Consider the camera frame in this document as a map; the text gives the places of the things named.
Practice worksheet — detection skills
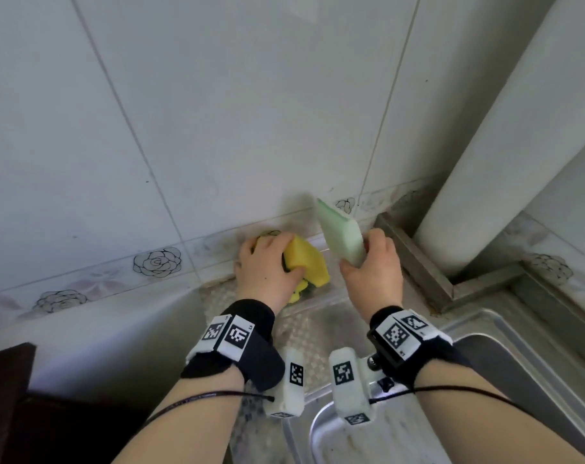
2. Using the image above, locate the person's left hand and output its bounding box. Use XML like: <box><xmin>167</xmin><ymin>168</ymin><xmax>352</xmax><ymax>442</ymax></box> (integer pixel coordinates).
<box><xmin>234</xmin><ymin>231</ymin><xmax>307</xmax><ymax>314</ymax></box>

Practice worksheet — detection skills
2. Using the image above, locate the person's right hand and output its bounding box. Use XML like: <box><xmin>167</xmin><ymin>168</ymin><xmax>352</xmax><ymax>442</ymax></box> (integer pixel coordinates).
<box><xmin>339</xmin><ymin>228</ymin><xmax>404</xmax><ymax>324</ymax></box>

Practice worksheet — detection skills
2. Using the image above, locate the yellow sponge with green pad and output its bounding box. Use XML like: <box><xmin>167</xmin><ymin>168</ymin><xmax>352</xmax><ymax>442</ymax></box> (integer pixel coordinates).
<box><xmin>283</xmin><ymin>235</ymin><xmax>331</xmax><ymax>289</ymax></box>
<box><xmin>287</xmin><ymin>280</ymin><xmax>314</xmax><ymax>305</ymax></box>

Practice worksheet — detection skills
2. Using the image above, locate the light green sponge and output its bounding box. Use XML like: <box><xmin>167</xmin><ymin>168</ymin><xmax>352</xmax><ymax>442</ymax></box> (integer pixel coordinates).
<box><xmin>315</xmin><ymin>197</ymin><xmax>368</xmax><ymax>269</ymax></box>

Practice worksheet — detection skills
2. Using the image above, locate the stainless steel sink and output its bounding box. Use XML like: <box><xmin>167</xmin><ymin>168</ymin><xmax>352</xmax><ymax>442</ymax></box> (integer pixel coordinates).
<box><xmin>198</xmin><ymin>277</ymin><xmax>585</xmax><ymax>464</ymax></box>

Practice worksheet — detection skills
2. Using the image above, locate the person's right forearm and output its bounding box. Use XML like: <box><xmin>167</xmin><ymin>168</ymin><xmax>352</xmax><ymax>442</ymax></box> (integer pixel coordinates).
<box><xmin>413</xmin><ymin>360</ymin><xmax>585</xmax><ymax>464</ymax></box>

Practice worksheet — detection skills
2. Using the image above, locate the person's left forearm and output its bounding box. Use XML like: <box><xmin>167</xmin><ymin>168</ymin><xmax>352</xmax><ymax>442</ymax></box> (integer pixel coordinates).
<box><xmin>111</xmin><ymin>364</ymin><xmax>247</xmax><ymax>464</ymax></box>

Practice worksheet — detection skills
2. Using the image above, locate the white vertical pipe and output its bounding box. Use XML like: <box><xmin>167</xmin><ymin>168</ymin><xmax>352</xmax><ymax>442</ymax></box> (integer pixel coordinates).
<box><xmin>413</xmin><ymin>0</ymin><xmax>585</xmax><ymax>278</ymax></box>

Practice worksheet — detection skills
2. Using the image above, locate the dark wooden furniture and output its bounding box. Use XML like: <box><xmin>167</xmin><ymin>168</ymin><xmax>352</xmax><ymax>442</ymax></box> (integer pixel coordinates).
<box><xmin>0</xmin><ymin>342</ymin><xmax>153</xmax><ymax>464</ymax></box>

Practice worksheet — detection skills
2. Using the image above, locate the black left wrist strap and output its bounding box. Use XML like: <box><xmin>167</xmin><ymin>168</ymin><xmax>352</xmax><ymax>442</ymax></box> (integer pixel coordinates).
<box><xmin>180</xmin><ymin>298</ymin><xmax>286</xmax><ymax>392</ymax></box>

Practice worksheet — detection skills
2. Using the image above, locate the black wrist strap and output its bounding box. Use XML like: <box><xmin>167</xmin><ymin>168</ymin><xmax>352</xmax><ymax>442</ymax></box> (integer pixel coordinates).
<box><xmin>367</xmin><ymin>305</ymin><xmax>472</xmax><ymax>390</ymax></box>
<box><xmin>180</xmin><ymin>298</ymin><xmax>286</xmax><ymax>392</ymax></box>

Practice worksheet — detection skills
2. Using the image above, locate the black right wrist strap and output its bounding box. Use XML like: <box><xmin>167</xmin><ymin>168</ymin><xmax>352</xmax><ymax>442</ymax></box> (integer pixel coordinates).
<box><xmin>367</xmin><ymin>305</ymin><xmax>472</xmax><ymax>390</ymax></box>

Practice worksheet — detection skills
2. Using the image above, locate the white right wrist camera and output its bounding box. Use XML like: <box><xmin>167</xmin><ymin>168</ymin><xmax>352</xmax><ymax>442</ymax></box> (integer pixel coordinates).
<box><xmin>328</xmin><ymin>347</ymin><xmax>376</xmax><ymax>427</ymax></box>

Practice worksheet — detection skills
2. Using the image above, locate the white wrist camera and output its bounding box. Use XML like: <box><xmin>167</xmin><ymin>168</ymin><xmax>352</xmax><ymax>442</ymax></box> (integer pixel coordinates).
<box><xmin>265</xmin><ymin>347</ymin><xmax>305</xmax><ymax>420</ymax></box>
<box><xmin>328</xmin><ymin>347</ymin><xmax>376</xmax><ymax>427</ymax></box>

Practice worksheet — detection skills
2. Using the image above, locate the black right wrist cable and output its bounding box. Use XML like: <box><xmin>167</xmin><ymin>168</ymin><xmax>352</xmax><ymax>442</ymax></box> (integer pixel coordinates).
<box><xmin>369</xmin><ymin>384</ymin><xmax>530</xmax><ymax>414</ymax></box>

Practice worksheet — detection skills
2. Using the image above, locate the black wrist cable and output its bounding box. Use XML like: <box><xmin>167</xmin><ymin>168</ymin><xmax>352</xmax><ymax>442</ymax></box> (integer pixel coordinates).
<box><xmin>142</xmin><ymin>390</ymin><xmax>276</xmax><ymax>426</ymax></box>
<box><xmin>369</xmin><ymin>384</ymin><xmax>530</xmax><ymax>414</ymax></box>

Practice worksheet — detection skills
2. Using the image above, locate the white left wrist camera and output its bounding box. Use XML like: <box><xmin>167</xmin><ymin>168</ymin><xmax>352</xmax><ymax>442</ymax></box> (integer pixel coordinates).
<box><xmin>265</xmin><ymin>347</ymin><xmax>305</xmax><ymax>420</ymax></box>

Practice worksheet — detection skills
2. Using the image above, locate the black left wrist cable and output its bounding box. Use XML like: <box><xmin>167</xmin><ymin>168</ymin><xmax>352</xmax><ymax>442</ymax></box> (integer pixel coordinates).
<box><xmin>142</xmin><ymin>390</ymin><xmax>276</xmax><ymax>426</ymax></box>

